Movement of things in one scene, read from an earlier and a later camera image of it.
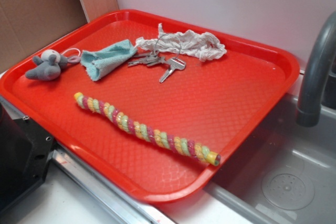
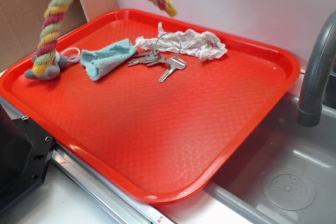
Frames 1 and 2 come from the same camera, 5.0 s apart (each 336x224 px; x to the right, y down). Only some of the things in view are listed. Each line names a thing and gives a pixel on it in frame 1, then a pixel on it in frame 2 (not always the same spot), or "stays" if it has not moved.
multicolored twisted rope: x=187 y=147 → x=44 y=58
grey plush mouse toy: x=49 y=65 stays
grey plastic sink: x=286 y=174 stays
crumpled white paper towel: x=202 y=45 stays
